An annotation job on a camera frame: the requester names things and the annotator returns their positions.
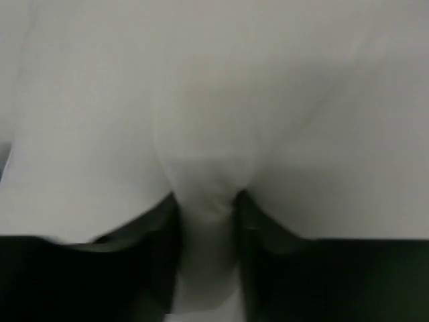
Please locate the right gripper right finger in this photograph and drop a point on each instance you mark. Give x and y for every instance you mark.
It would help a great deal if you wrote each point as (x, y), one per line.
(280, 272)

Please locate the white pillow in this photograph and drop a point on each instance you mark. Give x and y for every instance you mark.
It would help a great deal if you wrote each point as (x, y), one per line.
(317, 109)

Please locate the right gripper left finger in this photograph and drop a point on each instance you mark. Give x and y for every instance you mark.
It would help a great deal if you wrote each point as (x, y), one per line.
(142, 258)

